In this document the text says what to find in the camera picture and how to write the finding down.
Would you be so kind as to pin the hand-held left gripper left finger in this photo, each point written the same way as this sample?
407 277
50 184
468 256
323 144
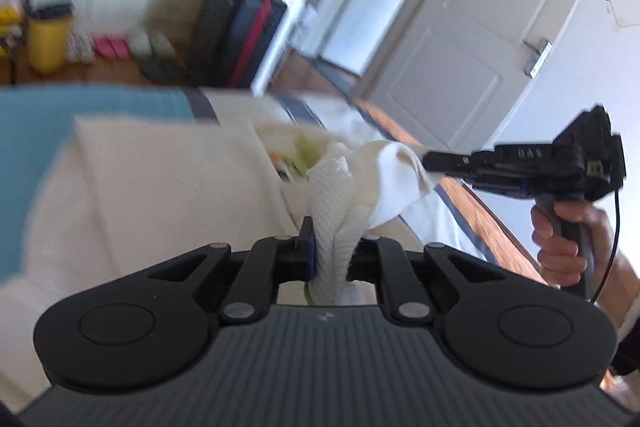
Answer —
311 257

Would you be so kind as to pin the person's right forearm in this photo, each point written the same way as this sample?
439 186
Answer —
627 287

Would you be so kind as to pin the cream frog-print garment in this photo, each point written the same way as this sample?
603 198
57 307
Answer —
150 207

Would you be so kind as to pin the person's right hand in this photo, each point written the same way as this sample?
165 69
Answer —
560 264

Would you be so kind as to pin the pink slippers pair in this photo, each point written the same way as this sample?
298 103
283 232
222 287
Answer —
111 47

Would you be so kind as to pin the beige panel door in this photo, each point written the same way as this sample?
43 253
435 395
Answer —
475 32

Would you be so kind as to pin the white hallway door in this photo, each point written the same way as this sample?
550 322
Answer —
365 7

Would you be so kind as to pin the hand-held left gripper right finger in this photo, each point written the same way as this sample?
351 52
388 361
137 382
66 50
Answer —
385 257

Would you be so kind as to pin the yellow trash bin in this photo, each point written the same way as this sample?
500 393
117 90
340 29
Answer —
47 47

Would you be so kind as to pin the bed with blue striped sheet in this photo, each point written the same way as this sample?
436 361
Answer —
30 132

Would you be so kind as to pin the yellow plastic bag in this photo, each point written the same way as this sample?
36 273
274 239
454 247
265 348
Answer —
7 14

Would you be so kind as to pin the dark flat floor object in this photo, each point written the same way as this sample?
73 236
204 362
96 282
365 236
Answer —
162 69

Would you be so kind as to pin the white open door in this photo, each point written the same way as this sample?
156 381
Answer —
280 22

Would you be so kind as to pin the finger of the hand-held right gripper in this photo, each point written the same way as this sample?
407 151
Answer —
450 163

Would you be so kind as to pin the white sneakers pair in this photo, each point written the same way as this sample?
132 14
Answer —
80 47

